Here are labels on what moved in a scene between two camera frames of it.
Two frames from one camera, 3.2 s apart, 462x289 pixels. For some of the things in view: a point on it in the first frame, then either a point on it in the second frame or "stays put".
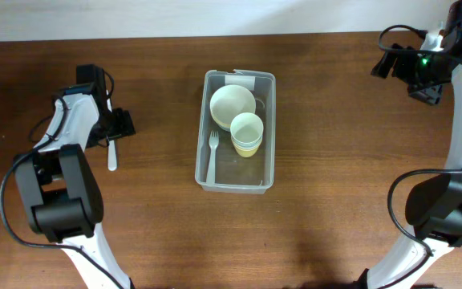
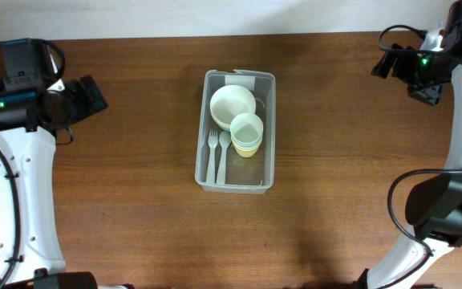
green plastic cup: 256,144 stays put
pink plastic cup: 247,147 stays put
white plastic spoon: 111,156 to 224,140
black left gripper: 122,124 to 85,107
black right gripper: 401,71 stays put
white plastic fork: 213,141 stays put
